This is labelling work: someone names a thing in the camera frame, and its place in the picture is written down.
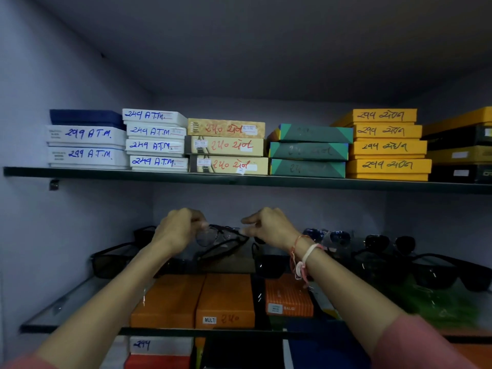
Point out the person's left hand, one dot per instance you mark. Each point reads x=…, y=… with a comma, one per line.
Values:
x=175, y=230

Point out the person's right hand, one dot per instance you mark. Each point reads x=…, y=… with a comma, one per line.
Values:
x=275, y=228

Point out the person's right thumb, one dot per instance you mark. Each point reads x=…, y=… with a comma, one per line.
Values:
x=249, y=230

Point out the person's left fingers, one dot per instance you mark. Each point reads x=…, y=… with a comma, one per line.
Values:
x=199, y=222

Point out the black thin-frame eyeglasses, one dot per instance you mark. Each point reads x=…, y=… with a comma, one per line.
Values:
x=226, y=242

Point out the person's right forearm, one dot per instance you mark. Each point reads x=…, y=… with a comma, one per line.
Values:
x=346, y=292

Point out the person's left forearm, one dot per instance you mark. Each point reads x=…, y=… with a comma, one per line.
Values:
x=115, y=295

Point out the black square sunglasses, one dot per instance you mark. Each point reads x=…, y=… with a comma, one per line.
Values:
x=271, y=265

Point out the glass shelf with boxes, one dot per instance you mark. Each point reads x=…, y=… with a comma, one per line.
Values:
x=246, y=180

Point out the white wrist band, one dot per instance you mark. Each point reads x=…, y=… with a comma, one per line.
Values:
x=307, y=255

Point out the beige patterned flat box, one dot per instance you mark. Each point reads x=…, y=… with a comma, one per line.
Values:
x=228, y=165
x=226, y=129
x=226, y=145

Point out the orange box with label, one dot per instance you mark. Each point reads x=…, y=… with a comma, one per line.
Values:
x=226, y=299

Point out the small white flat box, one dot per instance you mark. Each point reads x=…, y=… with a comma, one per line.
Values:
x=155, y=131
x=153, y=146
x=153, y=116
x=158, y=162

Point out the orange striped box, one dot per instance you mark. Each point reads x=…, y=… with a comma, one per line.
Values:
x=288, y=297

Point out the plain orange box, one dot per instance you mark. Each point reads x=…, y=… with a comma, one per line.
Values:
x=169, y=301

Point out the teal flat box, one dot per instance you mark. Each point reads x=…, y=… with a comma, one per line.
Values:
x=313, y=133
x=307, y=151
x=307, y=168

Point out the blue-lens aviator sunglasses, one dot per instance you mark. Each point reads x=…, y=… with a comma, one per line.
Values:
x=340, y=237

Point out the white box with writing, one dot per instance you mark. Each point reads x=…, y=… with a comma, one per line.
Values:
x=161, y=345

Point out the large white flat box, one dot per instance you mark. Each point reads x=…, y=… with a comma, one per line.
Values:
x=86, y=135
x=88, y=156

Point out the dark-lens aviator sunglasses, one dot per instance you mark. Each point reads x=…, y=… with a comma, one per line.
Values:
x=378, y=242

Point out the glass shelf with sunglasses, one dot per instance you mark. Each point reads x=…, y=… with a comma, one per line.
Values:
x=77, y=299

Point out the yellow flat box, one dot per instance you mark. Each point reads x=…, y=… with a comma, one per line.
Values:
x=386, y=131
x=378, y=116
x=388, y=169
x=388, y=147

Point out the dark blue flat box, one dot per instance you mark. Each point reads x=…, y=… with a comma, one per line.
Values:
x=86, y=117

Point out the pink shirt sleeve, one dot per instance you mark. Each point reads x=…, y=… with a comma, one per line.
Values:
x=27, y=363
x=415, y=345

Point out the green patterned box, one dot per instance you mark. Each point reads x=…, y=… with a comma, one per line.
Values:
x=438, y=305

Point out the black wraparound sunglasses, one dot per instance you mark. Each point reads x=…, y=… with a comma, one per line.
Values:
x=453, y=272

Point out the black long box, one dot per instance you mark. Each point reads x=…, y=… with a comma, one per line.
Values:
x=461, y=173
x=459, y=138

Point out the dark yellow long box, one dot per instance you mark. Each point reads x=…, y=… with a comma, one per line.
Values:
x=459, y=154
x=457, y=122

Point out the black wide-frame sunglasses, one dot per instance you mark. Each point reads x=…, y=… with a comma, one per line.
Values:
x=109, y=263

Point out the black thick-frame sunglasses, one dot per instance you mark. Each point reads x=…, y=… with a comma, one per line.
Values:
x=380, y=267

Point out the metal shelf bracket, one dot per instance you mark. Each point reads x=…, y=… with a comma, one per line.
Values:
x=54, y=184

